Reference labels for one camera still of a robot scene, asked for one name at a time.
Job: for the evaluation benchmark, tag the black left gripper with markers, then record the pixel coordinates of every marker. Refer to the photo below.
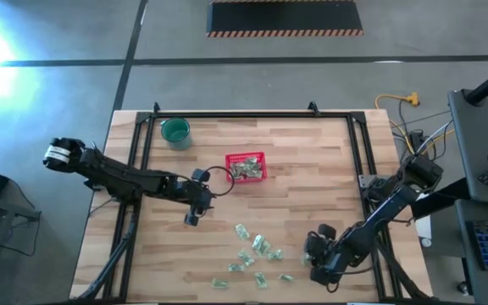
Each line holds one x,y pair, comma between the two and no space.
195,197

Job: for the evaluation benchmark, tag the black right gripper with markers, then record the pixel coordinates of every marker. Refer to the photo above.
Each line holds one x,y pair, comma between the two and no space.
331,254

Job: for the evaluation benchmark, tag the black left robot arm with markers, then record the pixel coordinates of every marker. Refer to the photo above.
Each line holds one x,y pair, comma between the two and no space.
121,180

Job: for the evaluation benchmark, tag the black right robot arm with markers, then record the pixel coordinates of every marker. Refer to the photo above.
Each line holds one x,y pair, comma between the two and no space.
379,224

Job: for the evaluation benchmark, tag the red plastic mesh basket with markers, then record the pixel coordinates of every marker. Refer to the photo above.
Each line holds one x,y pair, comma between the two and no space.
229,156

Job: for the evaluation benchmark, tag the green mug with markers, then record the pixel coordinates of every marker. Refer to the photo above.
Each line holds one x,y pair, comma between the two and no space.
176,140

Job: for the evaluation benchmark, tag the white paper sheet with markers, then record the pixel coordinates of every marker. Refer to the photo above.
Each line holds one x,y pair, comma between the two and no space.
424,229

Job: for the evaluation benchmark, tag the small white round puck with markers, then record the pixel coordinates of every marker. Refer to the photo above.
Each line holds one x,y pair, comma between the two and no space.
426,242

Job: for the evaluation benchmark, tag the black desk support bar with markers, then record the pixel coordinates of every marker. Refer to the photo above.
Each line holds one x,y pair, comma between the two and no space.
434,205

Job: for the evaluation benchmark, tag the black power strip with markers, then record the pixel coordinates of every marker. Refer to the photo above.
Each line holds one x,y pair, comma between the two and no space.
417,142

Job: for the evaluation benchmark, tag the black hazard-striped floor mat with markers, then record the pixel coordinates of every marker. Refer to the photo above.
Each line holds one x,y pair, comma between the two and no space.
284,17

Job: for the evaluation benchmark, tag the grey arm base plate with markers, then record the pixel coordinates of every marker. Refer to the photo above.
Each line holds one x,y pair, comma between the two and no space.
364,180

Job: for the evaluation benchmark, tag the black frame clamp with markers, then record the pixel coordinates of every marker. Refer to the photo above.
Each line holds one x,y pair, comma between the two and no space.
313,109
156,109

